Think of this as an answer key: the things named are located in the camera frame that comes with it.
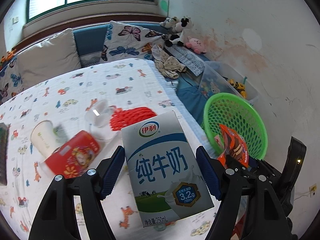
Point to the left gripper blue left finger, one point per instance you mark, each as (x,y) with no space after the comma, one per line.
(109,171)

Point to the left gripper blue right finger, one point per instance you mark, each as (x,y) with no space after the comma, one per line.
(211,171)

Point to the orange wafer snack bag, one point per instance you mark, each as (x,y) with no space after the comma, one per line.
(234,147)

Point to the red paper cup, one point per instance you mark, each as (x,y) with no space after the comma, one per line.
(74,157)

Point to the white milk carton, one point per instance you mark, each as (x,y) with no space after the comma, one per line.
(166,180)

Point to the red foam fruit net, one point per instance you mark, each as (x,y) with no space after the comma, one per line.
(123,118)

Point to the clear plastic jar white lid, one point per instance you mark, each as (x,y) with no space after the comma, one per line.
(98,117)

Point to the orange toy on sofa arm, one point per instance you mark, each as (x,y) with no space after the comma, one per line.
(8,56)

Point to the green perforated plastic basket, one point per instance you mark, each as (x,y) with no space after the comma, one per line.
(237,114)

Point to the white paper cup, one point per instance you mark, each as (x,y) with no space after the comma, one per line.
(47,138)

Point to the printed white table cloth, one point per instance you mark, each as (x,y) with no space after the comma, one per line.
(65,100)

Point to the clear plastic toy bin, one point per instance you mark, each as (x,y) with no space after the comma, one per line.
(219,77)

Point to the grey patterned blanket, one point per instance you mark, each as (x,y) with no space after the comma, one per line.
(194,62)

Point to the beige patterned cloth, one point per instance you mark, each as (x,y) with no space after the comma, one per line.
(167,65)

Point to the pink plush toy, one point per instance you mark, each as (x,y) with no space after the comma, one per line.
(196,45)

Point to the beige sofa cushion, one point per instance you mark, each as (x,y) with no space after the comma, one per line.
(49,58)

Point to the butterfly print pillow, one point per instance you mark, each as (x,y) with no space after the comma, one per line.
(123,41)

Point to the blue sofa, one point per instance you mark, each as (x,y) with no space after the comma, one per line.
(89,43)

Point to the butterfly print armrest cover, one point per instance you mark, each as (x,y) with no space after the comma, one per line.
(11,82)

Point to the cow plush toy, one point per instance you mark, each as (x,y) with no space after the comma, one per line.
(175,28)

